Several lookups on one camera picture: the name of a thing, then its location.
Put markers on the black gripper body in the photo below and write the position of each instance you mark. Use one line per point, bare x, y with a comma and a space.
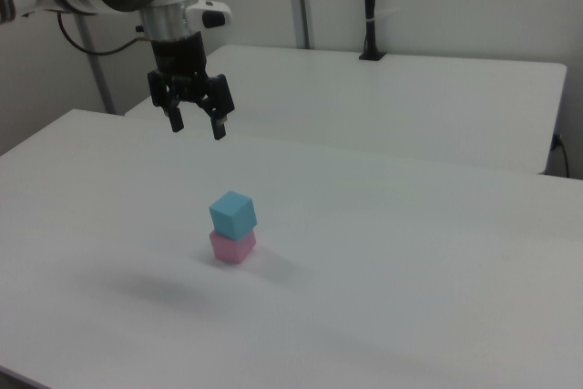
178, 61

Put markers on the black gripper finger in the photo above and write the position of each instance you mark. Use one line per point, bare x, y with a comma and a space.
218, 106
173, 109

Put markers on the blue cube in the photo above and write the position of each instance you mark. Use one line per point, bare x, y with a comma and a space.
232, 216

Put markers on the pink cube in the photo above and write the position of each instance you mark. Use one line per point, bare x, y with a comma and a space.
231, 250

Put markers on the white back table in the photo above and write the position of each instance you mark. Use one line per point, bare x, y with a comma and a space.
387, 102

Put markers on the black camera stand pole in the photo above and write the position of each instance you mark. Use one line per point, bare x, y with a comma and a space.
371, 6

